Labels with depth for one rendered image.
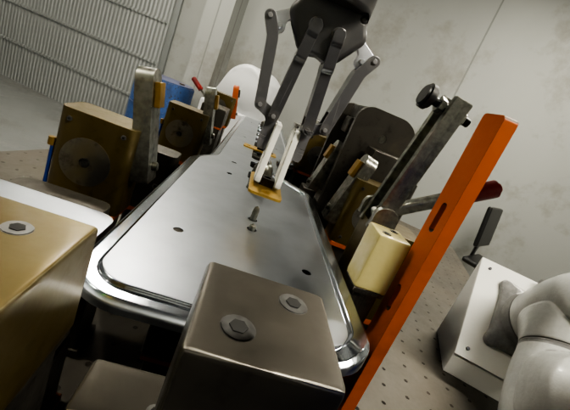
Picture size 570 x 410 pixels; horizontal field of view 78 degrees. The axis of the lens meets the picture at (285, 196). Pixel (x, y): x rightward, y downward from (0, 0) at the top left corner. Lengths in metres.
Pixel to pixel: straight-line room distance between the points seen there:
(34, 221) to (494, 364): 0.96
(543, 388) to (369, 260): 0.47
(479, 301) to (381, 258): 0.70
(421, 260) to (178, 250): 0.22
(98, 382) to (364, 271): 0.24
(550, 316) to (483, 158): 0.56
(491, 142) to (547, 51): 3.61
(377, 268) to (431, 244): 0.06
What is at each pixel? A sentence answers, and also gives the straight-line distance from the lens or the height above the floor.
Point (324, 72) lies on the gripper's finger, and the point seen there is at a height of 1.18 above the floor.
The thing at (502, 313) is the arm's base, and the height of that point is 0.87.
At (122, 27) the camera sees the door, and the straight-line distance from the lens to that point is 4.79.
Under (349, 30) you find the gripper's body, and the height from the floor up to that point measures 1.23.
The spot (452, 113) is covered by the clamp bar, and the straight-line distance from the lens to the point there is 0.43.
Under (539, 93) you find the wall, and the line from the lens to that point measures 3.89.
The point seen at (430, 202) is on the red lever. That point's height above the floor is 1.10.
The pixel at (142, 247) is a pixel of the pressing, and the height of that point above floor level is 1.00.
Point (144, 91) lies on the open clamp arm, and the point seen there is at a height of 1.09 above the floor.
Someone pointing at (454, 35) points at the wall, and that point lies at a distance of 3.80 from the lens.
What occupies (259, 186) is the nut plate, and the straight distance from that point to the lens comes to 0.39.
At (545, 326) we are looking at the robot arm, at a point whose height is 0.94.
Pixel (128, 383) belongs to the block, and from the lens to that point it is 0.20.
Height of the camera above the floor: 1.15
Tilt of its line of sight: 15 degrees down
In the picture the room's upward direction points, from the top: 23 degrees clockwise
